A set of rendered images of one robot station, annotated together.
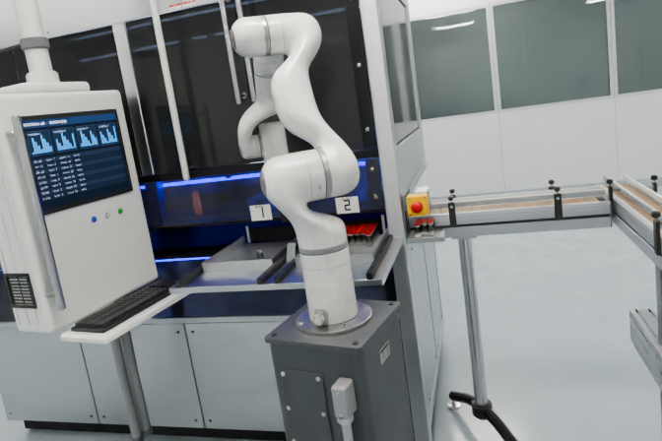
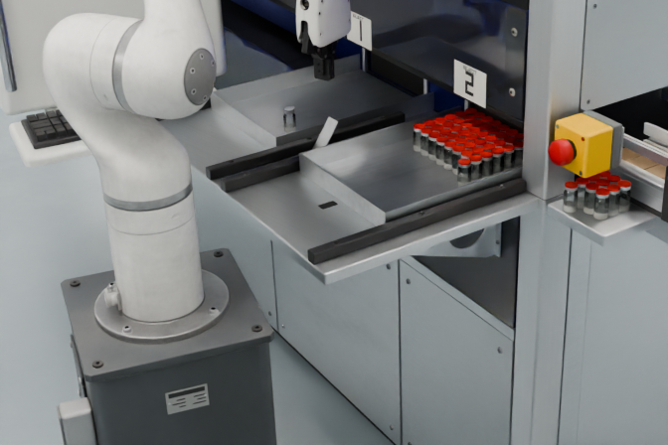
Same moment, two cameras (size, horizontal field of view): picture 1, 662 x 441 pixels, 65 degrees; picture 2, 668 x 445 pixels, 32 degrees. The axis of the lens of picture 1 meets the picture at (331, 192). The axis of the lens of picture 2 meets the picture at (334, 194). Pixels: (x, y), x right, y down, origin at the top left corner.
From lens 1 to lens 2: 1.20 m
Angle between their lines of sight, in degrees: 44
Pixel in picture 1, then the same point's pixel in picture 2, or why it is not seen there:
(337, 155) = (142, 51)
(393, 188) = (541, 89)
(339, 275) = (135, 248)
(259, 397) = (334, 334)
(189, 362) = not seen: hidden behind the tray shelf
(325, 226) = (114, 165)
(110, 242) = not seen: outside the picture
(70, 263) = (49, 21)
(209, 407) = (283, 305)
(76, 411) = not seen: hidden behind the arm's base
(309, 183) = (89, 85)
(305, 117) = not seen: outside the picture
